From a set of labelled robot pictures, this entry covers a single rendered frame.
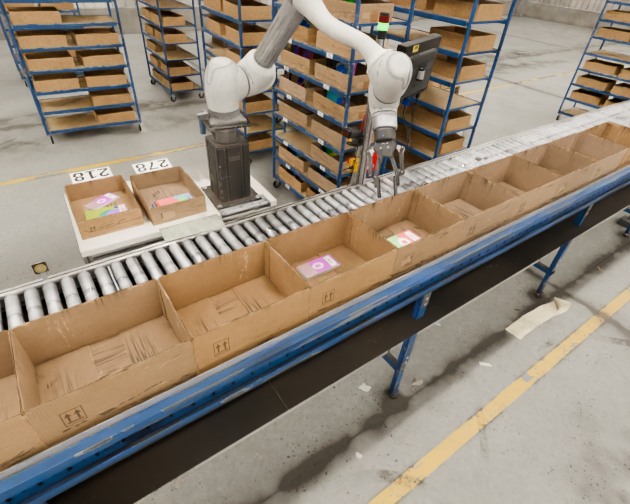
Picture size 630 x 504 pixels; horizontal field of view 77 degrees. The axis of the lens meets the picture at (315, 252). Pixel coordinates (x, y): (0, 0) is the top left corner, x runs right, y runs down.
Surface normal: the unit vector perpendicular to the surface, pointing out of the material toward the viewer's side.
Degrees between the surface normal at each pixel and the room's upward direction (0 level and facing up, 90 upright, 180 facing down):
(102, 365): 0
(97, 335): 89
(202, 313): 2
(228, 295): 0
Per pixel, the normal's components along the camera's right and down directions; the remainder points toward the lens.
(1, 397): 0.08, -0.80
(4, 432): 0.59, 0.53
